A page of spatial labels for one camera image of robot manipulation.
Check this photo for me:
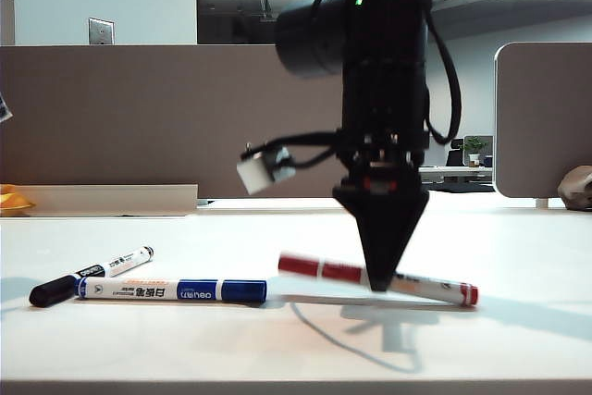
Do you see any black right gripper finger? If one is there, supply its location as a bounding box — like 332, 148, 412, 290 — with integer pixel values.
331, 184, 430, 293

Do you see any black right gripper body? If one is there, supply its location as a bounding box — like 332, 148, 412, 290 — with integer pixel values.
339, 61, 432, 196

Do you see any red whiteboard marker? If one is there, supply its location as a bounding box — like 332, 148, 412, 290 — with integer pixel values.
277, 252, 480, 308

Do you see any blue whiteboard marker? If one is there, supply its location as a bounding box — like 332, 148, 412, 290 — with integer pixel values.
73, 276, 268, 304

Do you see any black whiteboard marker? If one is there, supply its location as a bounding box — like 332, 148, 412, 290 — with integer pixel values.
28, 244, 156, 308

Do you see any black office chair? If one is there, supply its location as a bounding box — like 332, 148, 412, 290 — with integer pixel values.
446, 138, 466, 167

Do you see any white background desk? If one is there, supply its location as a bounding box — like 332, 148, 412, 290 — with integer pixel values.
418, 166, 494, 184

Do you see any small potted green plant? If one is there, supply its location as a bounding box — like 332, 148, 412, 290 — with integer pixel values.
462, 135, 489, 168

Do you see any rounded brown desk divider panel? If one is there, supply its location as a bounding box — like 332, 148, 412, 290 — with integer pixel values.
493, 42, 592, 200

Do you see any brown crumpled object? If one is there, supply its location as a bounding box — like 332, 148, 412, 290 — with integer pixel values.
557, 166, 592, 211

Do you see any long brown desk divider panel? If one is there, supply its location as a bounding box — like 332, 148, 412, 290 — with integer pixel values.
0, 44, 347, 200

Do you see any golden yellow cloth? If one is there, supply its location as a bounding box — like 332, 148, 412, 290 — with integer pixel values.
0, 184, 38, 216

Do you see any black looping arm cable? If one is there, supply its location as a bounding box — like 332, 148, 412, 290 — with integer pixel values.
418, 0, 463, 146

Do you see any black camera cable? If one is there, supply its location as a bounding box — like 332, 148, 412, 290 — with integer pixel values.
265, 130, 352, 170

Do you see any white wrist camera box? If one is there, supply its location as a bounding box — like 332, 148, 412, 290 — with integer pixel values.
235, 142, 297, 196

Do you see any metal wall plate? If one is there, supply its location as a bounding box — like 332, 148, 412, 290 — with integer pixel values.
88, 17, 116, 46

